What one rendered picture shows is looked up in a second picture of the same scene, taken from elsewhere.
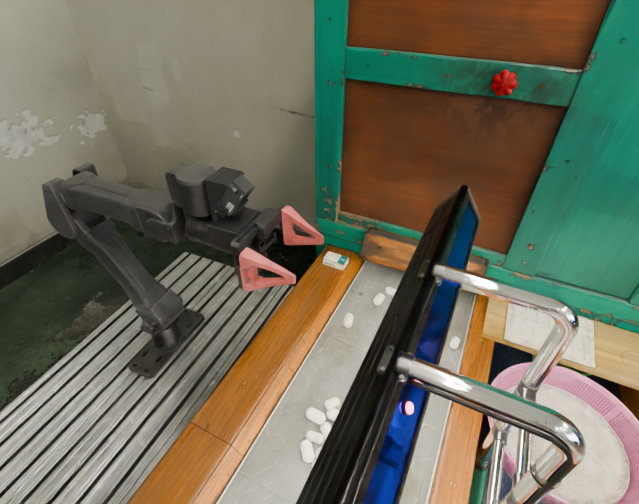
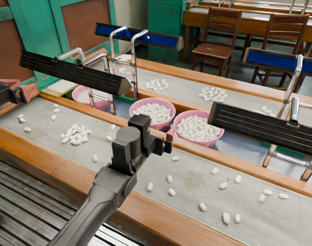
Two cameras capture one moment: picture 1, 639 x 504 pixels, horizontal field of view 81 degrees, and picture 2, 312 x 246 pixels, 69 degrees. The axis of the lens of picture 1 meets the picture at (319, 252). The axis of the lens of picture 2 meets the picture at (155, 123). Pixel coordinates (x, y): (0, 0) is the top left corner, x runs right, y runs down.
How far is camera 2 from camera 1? 83 cm
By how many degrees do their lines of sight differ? 65
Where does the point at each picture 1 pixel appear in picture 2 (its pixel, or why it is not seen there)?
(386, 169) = not seen: outside the picture
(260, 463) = (75, 155)
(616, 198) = (42, 39)
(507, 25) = not seen: outside the picture
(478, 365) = (67, 101)
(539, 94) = (3, 17)
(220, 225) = not seen: outside the picture
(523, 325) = (59, 88)
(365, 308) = (23, 125)
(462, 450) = (91, 109)
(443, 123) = not seen: outside the picture
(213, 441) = (62, 165)
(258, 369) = (36, 154)
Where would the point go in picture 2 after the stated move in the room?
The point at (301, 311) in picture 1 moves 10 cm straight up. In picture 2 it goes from (12, 141) to (4, 126)
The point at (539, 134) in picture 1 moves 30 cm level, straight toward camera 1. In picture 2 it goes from (12, 30) to (47, 40)
